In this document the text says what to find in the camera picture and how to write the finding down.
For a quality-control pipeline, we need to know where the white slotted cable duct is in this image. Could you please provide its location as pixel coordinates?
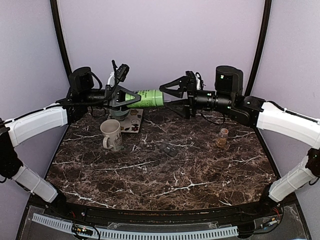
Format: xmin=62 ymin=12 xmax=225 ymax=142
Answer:
xmin=31 ymin=213 xmax=239 ymax=240

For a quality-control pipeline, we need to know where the black corner frame post right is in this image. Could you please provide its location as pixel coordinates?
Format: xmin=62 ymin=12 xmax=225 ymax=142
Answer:
xmin=244 ymin=0 xmax=272 ymax=96

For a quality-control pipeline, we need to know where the black corner frame post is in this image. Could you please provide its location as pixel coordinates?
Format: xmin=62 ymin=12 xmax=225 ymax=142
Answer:
xmin=50 ymin=0 xmax=72 ymax=77
xmin=244 ymin=0 xmax=272 ymax=96

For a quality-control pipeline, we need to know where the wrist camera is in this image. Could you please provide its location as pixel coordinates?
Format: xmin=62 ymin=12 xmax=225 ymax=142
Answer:
xmin=185 ymin=70 xmax=205 ymax=90
xmin=107 ymin=60 xmax=130 ymax=87

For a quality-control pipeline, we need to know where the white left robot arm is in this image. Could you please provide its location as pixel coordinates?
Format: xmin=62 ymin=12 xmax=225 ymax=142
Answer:
xmin=0 ymin=64 xmax=141 ymax=218

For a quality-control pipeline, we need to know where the grey weekly pill organizer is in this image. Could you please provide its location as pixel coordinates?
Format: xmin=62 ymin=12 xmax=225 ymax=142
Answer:
xmin=159 ymin=143 xmax=178 ymax=157

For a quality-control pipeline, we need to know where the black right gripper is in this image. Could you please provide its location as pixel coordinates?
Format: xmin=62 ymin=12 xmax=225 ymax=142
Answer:
xmin=159 ymin=75 xmax=234 ymax=119

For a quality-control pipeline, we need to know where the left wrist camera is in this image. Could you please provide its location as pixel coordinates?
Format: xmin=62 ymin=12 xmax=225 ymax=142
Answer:
xmin=107 ymin=60 xmax=130 ymax=87

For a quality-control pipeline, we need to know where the black corner frame post left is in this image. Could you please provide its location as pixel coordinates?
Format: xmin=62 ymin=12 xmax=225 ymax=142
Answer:
xmin=50 ymin=0 xmax=72 ymax=77

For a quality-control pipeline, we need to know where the celadon bowl on plate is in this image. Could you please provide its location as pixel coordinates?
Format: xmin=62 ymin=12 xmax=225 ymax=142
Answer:
xmin=109 ymin=109 xmax=130 ymax=121

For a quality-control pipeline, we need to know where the green pill bottle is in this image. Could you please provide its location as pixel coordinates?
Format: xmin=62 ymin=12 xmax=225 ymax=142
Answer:
xmin=127 ymin=89 xmax=164 ymax=108

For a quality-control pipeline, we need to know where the square floral ceramic plate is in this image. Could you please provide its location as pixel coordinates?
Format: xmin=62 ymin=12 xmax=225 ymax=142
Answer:
xmin=107 ymin=108 xmax=144 ymax=133

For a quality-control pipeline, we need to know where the beige ceramic mug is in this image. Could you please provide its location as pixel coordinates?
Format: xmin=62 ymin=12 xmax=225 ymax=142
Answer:
xmin=100 ymin=119 xmax=123 ymax=152

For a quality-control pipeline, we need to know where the black front rail base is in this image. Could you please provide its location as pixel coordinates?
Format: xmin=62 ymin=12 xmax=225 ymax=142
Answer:
xmin=38 ymin=179 xmax=283 ymax=224

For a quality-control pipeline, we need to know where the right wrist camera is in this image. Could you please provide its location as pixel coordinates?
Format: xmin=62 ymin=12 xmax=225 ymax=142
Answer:
xmin=185 ymin=70 xmax=205 ymax=90

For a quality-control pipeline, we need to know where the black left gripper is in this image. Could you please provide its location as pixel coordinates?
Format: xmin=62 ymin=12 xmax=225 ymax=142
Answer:
xmin=81 ymin=84 xmax=144 ymax=111

